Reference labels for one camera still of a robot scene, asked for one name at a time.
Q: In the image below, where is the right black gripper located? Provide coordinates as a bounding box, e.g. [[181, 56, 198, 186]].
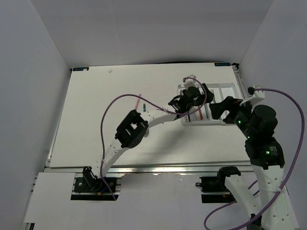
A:
[[208, 96, 256, 139]]

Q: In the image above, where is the orange chopstick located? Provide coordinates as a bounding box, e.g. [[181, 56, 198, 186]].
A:
[[198, 106, 203, 120]]

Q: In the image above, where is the pink handled spoon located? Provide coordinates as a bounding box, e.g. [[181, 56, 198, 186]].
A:
[[135, 94, 142, 110]]

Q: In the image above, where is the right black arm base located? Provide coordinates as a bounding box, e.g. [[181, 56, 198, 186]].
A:
[[195, 176, 235, 204]]

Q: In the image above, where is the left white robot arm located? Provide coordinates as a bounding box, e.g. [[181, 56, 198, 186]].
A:
[[83, 80, 214, 192]]

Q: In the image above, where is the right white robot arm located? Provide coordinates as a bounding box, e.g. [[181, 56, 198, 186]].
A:
[[210, 96, 294, 230]]

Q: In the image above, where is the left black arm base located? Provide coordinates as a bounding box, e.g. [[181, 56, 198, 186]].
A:
[[71, 166, 121, 201]]

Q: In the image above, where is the white divided utensil tray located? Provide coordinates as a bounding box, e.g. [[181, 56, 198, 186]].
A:
[[180, 82, 239, 126]]

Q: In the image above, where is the left blue corner label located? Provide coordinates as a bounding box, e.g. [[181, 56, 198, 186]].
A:
[[72, 67, 89, 71]]

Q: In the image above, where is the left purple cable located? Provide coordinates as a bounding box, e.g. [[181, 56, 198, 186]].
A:
[[100, 77, 207, 201]]

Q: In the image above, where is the purple cable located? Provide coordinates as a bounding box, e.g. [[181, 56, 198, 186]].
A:
[[203, 88, 303, 230], [100, 77, 207, 201]]

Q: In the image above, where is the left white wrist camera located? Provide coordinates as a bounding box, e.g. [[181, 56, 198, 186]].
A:
[[183, 74, 197, 90]]

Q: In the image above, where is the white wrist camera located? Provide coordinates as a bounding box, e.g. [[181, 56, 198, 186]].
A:
[[183, 74, 197, 90], [240, 85, 265, 106]]

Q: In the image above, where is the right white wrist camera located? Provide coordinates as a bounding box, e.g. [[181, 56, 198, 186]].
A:
[[240, 85, 265, 106]]

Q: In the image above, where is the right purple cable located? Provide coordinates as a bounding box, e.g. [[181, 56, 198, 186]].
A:
[[203, 88, 303, 230]]

